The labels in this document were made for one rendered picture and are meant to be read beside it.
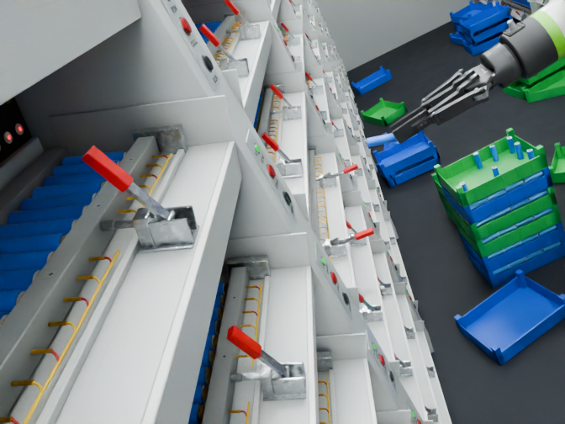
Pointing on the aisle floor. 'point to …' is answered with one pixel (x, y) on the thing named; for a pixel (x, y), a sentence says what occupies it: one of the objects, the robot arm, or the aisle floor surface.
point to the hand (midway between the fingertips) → (409, 124)
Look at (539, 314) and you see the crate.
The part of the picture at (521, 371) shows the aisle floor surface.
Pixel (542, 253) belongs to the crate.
